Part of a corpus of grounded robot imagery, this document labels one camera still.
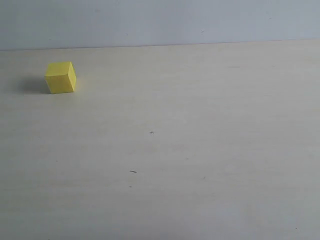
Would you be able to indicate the yellow foam cube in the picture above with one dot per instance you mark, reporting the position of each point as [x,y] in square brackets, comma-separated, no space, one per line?
[60,77]

